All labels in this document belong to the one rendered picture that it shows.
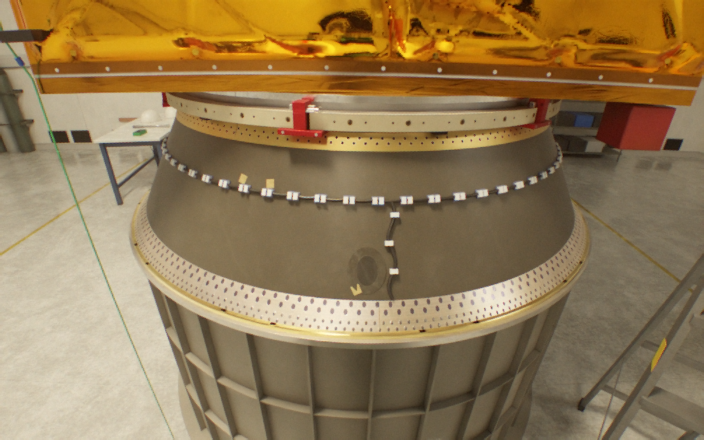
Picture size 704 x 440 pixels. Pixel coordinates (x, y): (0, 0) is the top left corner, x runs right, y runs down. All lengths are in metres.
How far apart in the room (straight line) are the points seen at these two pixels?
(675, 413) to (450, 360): 0.71
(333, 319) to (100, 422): 1.84
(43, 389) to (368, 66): 2.67
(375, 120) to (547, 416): 2.04
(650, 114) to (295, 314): 1.24
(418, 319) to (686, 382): 2.43
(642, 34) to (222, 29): 1.08
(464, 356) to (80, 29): 1.44
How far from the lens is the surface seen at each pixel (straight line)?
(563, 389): 2.69
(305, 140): 1.02
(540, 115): 1.27
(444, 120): 1.00
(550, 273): 1.34
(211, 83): 1.11
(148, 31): 1.11
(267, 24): 1.00
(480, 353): 1.28
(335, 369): 1.16
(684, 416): 1.54
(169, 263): 1.32
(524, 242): 1.24
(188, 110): 1.28
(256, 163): 1.08
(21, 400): 2.97
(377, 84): 1.03
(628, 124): 1.39
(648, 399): 1.52
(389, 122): 0.96
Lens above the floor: 1.89
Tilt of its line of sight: 28 degrees down
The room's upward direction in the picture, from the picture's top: 1 degrees clockwise
